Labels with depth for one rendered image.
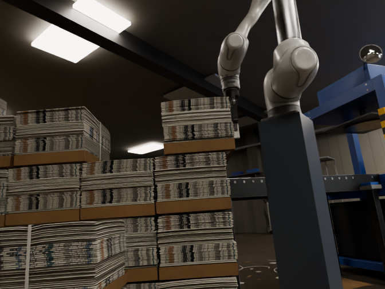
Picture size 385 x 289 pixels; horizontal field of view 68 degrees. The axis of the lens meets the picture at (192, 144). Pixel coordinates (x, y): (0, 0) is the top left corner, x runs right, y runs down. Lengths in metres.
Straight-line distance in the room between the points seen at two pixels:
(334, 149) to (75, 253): 7.34
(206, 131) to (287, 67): 0.41
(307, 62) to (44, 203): 1.16
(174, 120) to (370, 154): 6.83
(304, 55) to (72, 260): 1.07
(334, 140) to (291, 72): 6.72
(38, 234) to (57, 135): 0.49
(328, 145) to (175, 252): 7.02
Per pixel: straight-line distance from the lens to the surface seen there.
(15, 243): 0.96
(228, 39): 1.27
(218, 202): 1.10
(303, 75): 1.24
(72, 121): 1.29
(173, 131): 1.15
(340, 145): 7.85
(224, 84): 1.40
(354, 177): 2.45
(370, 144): 7.76
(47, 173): 1.27
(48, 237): 0.92
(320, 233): 1.28
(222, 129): 1.15
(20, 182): 1.32
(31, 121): 1.36
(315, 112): 3.13
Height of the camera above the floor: 0.59
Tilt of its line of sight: 14 degrees up
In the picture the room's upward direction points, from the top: 4 degrees counter-clockwise
